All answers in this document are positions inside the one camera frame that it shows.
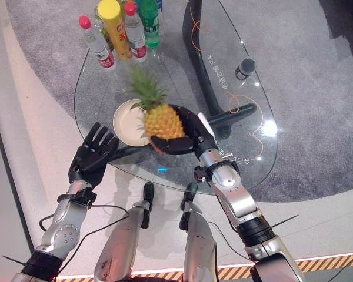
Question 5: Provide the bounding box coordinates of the silver left robot leg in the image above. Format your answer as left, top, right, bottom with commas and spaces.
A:
93, 182, 155, 282

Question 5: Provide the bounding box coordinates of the tall water bottle red cap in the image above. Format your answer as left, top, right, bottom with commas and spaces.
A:
123, 2, 148, 62

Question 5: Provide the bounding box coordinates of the small water bottle red cap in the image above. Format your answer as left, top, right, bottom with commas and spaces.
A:
78, 15, 117, 71

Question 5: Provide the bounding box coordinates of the small dark glass jar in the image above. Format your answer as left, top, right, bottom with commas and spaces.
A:
234, 58, 257, 80

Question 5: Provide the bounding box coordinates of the yellow black hazard tape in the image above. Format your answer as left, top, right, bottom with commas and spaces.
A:
54, 254, 353, 282

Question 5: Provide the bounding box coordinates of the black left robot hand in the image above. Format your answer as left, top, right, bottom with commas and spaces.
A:
68, 122, 120, 188

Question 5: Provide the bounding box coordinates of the grey carpet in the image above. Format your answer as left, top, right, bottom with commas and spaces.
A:
5, 0, 353, 203

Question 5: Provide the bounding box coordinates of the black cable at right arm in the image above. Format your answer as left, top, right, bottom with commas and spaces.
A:
207, 221, 255, 265

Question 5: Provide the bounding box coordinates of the yellow cylindrical can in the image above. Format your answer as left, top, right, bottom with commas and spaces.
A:
96, 0, 134, 62

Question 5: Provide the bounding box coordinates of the dark green table base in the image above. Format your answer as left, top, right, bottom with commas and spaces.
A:
117, 0, 257, 161

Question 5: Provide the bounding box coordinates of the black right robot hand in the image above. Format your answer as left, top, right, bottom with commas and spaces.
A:
151, 104, 217, 165

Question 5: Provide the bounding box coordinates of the silver robot leg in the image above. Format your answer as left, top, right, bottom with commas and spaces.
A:
93, 182, 155, 282
178, 182, 220, 282

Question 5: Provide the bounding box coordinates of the silver right robot leg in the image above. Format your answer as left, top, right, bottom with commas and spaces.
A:
178, 182, 220, 282

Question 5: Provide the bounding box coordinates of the green plastic soda bottle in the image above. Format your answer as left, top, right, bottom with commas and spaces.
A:
139, 0, 161, 51

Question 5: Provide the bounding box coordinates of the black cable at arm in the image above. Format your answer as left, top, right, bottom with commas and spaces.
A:
39, 199, 130, 274
207, 221, 255, 265

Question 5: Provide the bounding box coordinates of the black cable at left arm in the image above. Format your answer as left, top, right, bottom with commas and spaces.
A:
39, 199, 130, 274

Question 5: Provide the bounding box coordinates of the yellow pineapple with green crown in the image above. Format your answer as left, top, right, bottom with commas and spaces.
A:
124, 65, 187, 153

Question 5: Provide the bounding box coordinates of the white round plate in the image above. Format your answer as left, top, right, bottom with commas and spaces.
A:
112, 99, 152, 147

